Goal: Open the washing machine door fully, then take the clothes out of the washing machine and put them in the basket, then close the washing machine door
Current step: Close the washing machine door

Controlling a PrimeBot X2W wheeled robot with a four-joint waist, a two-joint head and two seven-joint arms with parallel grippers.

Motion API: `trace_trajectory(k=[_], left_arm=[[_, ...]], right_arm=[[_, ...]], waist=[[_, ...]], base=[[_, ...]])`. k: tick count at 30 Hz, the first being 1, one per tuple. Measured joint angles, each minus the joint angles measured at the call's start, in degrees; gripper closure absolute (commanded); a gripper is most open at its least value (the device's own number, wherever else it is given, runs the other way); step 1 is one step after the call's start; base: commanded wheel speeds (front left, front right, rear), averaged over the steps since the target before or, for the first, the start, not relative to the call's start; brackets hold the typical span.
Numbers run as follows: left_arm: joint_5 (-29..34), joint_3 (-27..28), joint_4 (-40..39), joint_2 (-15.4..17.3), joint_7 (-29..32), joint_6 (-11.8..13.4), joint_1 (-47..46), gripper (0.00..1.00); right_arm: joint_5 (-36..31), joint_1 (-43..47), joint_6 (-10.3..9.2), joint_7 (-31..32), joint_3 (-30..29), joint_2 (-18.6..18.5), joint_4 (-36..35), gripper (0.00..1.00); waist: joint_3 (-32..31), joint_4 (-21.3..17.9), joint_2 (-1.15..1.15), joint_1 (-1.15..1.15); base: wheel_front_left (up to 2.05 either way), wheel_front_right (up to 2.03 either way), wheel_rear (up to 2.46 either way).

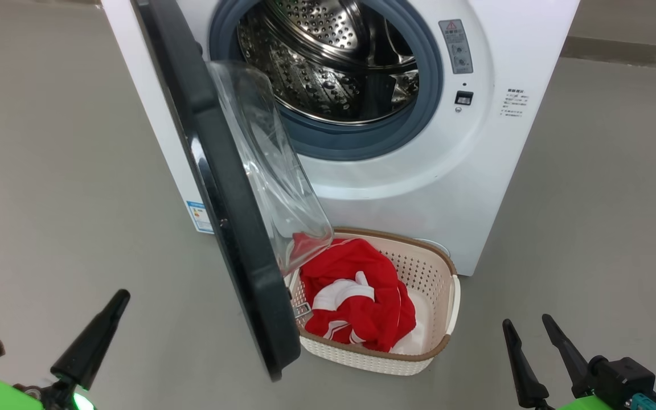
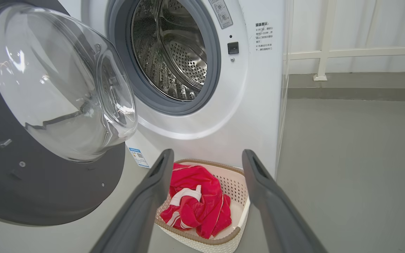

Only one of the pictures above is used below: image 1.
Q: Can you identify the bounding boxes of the grey rubber door gasket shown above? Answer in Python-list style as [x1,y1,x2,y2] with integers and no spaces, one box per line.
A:
[208,0,444,162]

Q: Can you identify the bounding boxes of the blue energy label sticker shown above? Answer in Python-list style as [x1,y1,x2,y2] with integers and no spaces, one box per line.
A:
[186,200,215,234]

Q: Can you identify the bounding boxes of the white washing machine body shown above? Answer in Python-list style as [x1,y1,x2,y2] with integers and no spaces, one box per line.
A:
[100,0,582,277]

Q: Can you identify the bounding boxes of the steel washing machine drum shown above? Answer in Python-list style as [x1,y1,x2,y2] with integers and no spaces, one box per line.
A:
[237,0,420,125]

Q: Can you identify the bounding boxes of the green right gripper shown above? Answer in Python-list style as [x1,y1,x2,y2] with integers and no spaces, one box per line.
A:
[502,314,614,410]

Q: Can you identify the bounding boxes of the cream laundry basket brown rim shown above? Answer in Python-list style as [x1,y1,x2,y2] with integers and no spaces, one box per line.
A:
[285,228,461,376]

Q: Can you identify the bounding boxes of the grey warning sticker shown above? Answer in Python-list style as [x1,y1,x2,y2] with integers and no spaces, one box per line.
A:
[439,19,474,75]

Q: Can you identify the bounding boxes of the red garment white stripes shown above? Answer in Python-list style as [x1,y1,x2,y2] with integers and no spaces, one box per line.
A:
[293,232,417,352]

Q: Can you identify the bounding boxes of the black washing machine door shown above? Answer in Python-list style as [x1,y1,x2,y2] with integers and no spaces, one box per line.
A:
[132,0,335,382]

